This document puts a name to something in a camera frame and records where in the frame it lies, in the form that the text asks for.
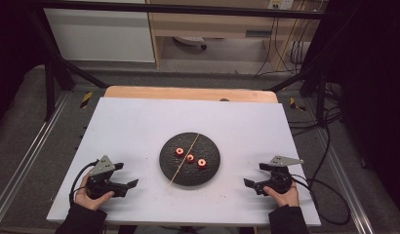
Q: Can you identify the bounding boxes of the person's left hand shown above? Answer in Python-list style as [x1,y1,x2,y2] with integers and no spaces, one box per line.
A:
[74,172,116,212]

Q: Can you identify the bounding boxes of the person's right hand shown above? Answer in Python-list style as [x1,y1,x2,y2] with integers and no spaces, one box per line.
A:
[262,180,300,208]

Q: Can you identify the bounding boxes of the white board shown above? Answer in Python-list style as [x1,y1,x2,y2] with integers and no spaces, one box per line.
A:
[46,97,322,227]

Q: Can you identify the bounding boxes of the wooden table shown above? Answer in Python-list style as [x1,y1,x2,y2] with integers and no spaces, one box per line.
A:
[103,85,279,104]

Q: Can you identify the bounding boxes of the thin bamboo skewer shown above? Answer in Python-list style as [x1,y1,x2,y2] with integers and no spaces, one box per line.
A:
[166,133,201,191]

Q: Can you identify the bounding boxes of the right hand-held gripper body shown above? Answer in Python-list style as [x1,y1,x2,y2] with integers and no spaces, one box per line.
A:
[253,155,305,197]

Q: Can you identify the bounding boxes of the yellow black tape strip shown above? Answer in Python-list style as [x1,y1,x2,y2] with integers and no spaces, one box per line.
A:
[289,97,306,112]
[79,91,95,109]

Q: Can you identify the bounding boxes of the aluminium rail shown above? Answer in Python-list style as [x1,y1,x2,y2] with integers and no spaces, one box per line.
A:
[0,92,71,214]
[313,129,376,234]

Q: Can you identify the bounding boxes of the right hand-held gripper cable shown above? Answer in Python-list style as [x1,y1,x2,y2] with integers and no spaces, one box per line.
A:
[290,174,352,226]

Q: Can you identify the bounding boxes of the black metal frame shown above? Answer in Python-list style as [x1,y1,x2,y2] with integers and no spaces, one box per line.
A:
[25,0,333,129]

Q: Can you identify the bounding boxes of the white cabinet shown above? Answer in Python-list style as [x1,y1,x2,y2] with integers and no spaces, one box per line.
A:
[43,8,156,63]

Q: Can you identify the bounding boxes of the light wooden cabinet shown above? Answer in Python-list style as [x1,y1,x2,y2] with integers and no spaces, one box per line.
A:
[145,0,323,71]

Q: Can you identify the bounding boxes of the white wall socket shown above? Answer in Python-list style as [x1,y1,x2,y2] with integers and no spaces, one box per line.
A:
[267,0,295,11]

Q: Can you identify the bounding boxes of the hand-held gripper cable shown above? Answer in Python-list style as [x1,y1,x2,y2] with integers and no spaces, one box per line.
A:
[68,159,100,208]
[290,174,352,226]

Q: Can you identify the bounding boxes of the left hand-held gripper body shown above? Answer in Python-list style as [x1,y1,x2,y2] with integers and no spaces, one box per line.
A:
[85,155,129,200]

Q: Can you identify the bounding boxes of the round black plate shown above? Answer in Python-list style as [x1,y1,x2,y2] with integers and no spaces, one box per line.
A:
[159,132,221,187]

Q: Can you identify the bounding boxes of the hanging black cables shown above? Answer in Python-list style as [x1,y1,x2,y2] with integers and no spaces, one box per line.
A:
[255,16,307,78]

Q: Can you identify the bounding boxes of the left hand-held gripper cable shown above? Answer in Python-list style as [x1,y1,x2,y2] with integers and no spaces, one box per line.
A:
[68,159,100,208]

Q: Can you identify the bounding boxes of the white shoe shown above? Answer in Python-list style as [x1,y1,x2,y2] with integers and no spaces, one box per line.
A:
[173,35,209,51]

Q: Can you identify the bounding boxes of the black floor cables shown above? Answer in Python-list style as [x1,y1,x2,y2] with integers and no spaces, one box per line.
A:
[287,82,344,137]

